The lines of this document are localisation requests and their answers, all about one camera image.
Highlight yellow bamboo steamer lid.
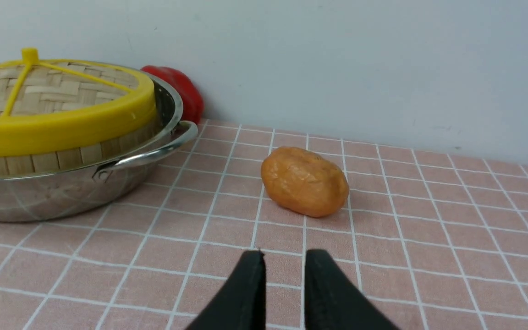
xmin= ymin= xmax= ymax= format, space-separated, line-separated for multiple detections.
xmin=0 ymin=48 xmax=157 ymax=157

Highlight orange potato toy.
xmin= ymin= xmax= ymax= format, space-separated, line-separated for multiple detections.
xmin=261 ymin=146 xmax=350 ymax=219

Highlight stainless steel pot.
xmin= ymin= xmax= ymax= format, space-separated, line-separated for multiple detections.
xmin=0 ymin=73 xmax=198 ymax=223

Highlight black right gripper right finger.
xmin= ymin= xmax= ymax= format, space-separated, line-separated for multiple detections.
xmin=304 ymin=249 xmax=398 ymax=330

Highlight red bell pepper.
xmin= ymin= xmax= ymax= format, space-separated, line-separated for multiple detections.
xmin=141 ymin=65 xmax=205 ymax=125

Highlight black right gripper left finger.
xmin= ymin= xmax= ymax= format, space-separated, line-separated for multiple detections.
xmin=187 ymin=250 xmax=266 ymax=330

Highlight yellow rimmed bamboo steamer basket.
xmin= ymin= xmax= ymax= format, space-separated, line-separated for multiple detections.
xmin=0 ymin=115 xmax=163 ymax=177

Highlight pink checked tablecloth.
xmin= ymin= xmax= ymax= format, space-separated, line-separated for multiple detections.
xmin=0 ymin=121 xmax=528 ymax=330

